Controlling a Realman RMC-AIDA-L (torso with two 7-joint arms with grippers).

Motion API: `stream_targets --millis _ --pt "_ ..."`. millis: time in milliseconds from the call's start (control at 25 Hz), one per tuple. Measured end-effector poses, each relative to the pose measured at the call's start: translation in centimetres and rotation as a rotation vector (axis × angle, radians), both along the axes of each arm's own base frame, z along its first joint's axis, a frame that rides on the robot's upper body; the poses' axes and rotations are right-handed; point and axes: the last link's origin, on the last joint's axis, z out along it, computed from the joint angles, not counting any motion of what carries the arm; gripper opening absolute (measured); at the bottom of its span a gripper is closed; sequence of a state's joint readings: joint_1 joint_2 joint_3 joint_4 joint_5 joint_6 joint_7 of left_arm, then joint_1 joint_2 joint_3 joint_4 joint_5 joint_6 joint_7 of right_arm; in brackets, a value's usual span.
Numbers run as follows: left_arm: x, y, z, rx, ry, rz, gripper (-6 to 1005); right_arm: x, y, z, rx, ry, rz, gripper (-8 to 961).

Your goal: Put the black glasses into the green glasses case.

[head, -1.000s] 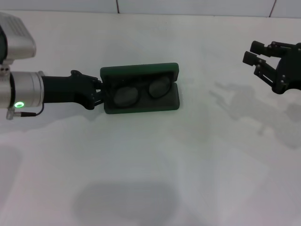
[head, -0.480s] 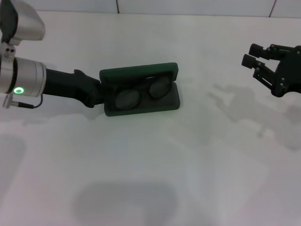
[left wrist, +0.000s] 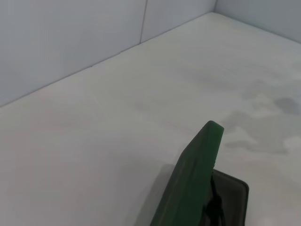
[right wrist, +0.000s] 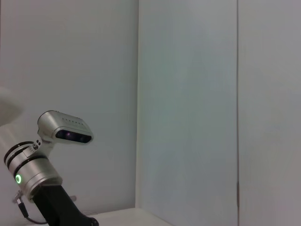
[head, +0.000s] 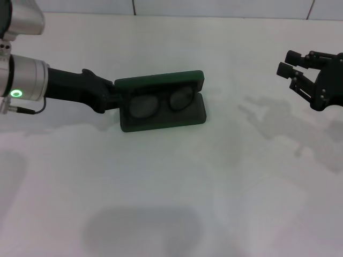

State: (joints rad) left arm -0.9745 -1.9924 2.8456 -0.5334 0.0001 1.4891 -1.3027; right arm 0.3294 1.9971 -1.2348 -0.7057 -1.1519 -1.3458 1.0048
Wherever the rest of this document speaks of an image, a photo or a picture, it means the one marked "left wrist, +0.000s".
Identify green glasses case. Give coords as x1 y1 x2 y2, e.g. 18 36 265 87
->
150 120 249 226

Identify black glasses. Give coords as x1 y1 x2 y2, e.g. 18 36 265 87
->
203 174 226 226

